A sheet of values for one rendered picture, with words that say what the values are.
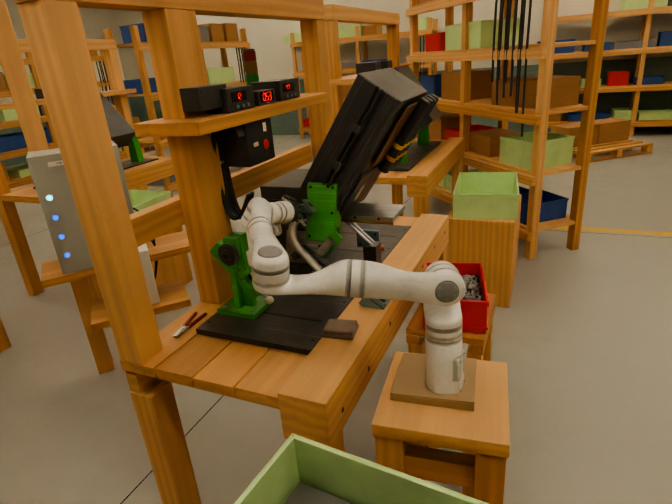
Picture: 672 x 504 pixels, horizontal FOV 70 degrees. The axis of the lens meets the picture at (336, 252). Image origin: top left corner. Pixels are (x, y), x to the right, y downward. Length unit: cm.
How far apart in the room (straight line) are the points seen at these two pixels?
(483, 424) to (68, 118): 124
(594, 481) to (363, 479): 152
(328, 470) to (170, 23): 129
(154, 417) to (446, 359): 93
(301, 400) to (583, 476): 147
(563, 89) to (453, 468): 339
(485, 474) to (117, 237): 111
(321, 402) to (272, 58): 1113
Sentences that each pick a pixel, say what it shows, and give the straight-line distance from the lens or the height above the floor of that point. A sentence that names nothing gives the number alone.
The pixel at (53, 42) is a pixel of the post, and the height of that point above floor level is 176.
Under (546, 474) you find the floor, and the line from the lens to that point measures 239.
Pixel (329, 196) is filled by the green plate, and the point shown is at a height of 123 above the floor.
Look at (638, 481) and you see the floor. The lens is 248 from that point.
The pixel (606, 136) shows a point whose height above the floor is 24.
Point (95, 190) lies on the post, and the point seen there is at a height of 141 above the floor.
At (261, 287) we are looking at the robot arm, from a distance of 116.
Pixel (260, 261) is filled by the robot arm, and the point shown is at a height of 126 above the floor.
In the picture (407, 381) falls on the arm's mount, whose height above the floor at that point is 87.
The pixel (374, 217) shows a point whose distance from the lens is 178.
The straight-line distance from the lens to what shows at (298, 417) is 131.
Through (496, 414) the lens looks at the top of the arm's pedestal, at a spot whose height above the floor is 85.
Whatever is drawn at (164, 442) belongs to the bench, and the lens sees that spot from 175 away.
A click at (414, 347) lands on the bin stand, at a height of 72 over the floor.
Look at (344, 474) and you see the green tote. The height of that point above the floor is 91.
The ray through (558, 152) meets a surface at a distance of 432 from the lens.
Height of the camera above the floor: 169
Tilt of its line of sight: 22 degrees down
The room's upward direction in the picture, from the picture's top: 5 degrees counter-clockwise
